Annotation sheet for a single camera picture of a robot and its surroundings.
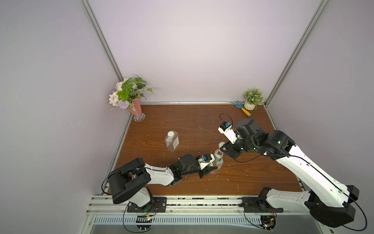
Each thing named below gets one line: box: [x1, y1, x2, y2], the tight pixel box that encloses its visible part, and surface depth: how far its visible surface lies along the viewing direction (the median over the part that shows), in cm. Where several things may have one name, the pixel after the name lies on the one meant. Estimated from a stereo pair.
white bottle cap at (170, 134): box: [167, 130, 175, 138], surface depth 85 cm
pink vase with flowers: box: [109, 74, 155, 123], surface depth 92 cm
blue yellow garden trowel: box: [230, 100, 253, 118], surface depth 120 cm
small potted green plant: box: [242, 86, 266, 111], surface depth 112 cm
